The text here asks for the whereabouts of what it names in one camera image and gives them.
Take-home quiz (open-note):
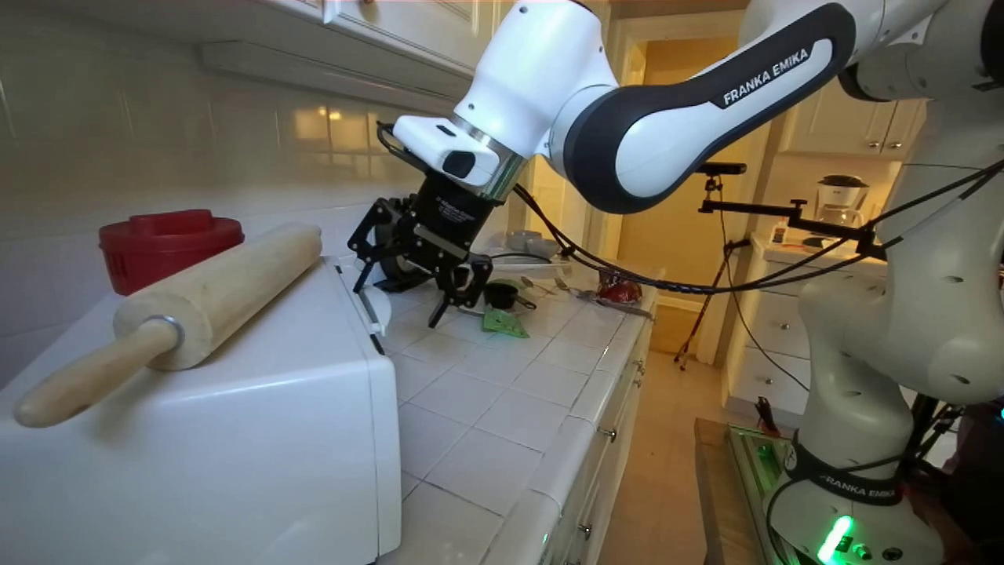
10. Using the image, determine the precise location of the black stereo camera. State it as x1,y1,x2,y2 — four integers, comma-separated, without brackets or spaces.
693,157,749,180

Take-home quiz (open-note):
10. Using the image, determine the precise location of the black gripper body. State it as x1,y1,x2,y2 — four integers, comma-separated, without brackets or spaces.
402,172,501,264

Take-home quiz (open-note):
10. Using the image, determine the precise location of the robot mounting platform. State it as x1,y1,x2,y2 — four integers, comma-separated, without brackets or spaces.
693,419,1004,565

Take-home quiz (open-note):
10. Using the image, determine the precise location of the white toaster oven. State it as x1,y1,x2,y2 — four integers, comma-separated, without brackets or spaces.
0,255,405,565

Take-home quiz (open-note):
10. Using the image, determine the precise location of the blender with dark lid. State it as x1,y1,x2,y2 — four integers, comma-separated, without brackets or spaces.
813,172,871,229

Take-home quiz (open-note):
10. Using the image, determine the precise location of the wooden rolling pin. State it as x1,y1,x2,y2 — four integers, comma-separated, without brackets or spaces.
11,220,326,431

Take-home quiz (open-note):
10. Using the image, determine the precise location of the red plastic container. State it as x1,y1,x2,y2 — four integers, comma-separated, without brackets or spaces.
98,207,247,297

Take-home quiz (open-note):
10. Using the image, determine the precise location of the glass toaster oven door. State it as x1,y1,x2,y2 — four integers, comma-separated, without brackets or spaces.
350,279,405,559

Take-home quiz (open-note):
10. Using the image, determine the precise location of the green pistachio snack bag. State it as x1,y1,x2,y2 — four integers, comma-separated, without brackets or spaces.
477,305,530,344

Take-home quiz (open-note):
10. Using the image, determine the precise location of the black measuring cup with handle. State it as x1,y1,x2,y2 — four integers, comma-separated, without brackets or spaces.
483,279,541,313

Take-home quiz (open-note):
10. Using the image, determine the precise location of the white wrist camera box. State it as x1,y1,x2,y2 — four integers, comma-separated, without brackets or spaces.
388,111,497,186

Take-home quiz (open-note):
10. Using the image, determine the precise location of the white drawer cabinet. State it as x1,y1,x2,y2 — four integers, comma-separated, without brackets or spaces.
729,248,890,419

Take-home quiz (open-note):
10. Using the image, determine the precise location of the white counter base cabinet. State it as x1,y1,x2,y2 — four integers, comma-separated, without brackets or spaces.
535,316,656,565

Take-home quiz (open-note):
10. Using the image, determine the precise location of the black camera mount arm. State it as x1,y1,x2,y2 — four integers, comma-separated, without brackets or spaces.
670,170,890,372

